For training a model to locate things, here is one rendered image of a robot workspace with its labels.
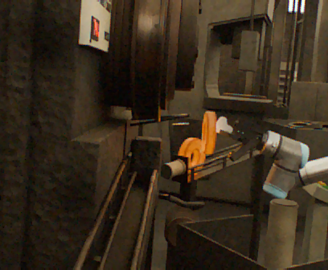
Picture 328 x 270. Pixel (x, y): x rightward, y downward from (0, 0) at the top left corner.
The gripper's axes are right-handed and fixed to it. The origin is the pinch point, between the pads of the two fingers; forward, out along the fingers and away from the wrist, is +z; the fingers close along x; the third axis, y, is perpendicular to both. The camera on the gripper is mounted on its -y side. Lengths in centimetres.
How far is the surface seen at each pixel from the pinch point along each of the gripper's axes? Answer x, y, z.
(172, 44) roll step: 51, 19, 21
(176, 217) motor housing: 8.8, -33.3, 0.3
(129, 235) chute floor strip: 65, -27, 15
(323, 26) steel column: -809, 229, -219
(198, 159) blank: -17.4, -14.5, -2.1
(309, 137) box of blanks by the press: -161, 10, -83
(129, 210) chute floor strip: 49, -26, 17
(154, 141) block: 13.9, -10.3, 16.8
